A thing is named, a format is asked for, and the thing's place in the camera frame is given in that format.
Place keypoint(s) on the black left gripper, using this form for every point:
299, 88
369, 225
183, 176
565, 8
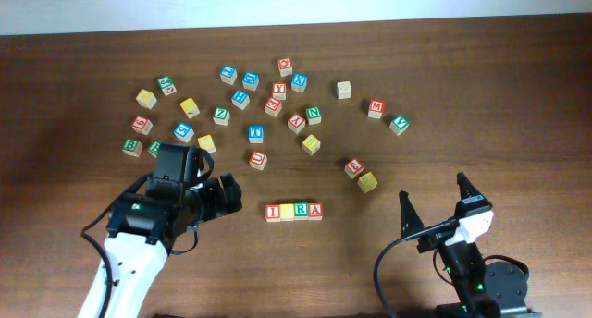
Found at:
217, 204

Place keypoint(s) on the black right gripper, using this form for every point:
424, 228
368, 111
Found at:
411, 220

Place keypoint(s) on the red I wooden block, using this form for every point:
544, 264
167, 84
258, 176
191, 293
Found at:
272, 213

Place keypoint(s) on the yellow O wooden block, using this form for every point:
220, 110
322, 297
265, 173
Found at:
287, 212

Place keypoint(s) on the green R wooden block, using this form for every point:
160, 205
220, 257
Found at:
301, 211

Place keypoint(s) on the red A wooden block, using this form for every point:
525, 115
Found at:
315, 211

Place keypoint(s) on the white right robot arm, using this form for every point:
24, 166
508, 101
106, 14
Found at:
492, 286

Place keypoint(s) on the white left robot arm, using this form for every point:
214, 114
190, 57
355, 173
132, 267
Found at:
144, 221

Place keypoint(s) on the red U wooden block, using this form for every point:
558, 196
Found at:
258, 160

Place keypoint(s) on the yellow block centre left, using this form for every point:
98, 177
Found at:
206, 142

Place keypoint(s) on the blue T wooden block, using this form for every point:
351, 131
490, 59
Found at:
256, 134

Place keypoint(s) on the yellow S wooden block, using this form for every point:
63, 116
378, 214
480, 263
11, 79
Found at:
367, 182

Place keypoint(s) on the green Z wooden block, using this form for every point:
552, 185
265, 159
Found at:
221, 116

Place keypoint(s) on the green V wooden block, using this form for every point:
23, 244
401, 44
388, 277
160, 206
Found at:
399, 124

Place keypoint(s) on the green B block right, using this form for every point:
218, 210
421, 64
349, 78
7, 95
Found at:
154, 148

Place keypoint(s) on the green b block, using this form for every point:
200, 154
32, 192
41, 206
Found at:
132, 147
154, 148

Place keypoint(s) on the yellow wooden block near R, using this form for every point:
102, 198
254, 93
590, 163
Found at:
311, 144

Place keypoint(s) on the red 3 wooden block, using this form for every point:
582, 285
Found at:
353, 168

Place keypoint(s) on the red E wooden block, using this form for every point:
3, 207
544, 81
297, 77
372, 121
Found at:
273, 106

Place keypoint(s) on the red Y block lower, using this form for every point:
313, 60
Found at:
296, 123

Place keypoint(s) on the red y block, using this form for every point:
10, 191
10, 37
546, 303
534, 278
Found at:
279, 90
296, 123

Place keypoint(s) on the blue H wooden block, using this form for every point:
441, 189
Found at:
240, 99

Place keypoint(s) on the yellow block upper middle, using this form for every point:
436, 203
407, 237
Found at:
190, 108

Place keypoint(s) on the green B block left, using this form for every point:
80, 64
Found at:
132, 147

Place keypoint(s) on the green N wooden block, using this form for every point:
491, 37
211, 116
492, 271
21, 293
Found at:
314, 115

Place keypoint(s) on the blue D wooden block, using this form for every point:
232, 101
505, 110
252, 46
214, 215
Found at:
250, 81

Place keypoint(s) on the red Y block upper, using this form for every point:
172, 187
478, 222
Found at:
279, 90

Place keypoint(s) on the red 6 wooden block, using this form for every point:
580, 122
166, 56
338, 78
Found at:
142, 125

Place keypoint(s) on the red M wooden block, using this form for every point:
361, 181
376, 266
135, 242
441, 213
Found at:
376, 109

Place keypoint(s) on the green J wooden block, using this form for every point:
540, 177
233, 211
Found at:
166, 85

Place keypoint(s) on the yellow block far left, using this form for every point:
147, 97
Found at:
146, 99

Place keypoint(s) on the blue X wooden block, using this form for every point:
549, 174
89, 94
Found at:
299, 82

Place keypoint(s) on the red C wooden block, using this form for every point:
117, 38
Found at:
285, 66

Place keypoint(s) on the plain wooden block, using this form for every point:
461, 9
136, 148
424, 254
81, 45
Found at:
344, 90

